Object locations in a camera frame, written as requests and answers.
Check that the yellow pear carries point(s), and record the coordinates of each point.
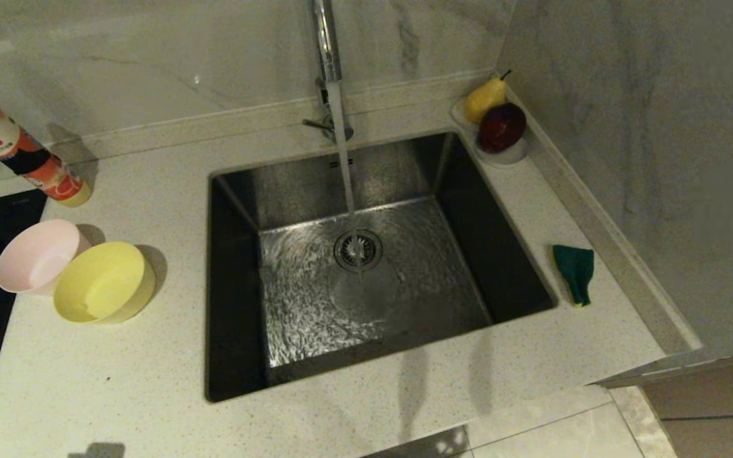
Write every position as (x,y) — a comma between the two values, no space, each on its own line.
(485,98)

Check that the green yellow sponge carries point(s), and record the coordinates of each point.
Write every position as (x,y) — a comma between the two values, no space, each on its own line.
(573,267)

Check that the dark red apple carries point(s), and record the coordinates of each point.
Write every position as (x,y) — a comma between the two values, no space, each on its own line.
(501,127)

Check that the round metal drain strainer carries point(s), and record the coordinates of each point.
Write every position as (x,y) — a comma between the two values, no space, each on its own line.
(369,251)

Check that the yellow plastic bowl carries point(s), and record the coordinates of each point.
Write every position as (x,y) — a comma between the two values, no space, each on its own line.
(102,286)

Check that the small white dish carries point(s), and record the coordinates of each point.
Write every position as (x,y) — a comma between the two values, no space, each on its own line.
(459,114)
(508,158)

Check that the chrome faucet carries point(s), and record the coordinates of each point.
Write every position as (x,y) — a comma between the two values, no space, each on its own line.
(325,38)

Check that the pink plastic bowl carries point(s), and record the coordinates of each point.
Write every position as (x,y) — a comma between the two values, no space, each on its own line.
(35,254)

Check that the orange white dish soap bottle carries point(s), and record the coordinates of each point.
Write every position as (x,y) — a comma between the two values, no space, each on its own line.
(16,149)

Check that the stainless steel sink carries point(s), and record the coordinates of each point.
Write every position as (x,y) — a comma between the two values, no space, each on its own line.
(430,305)

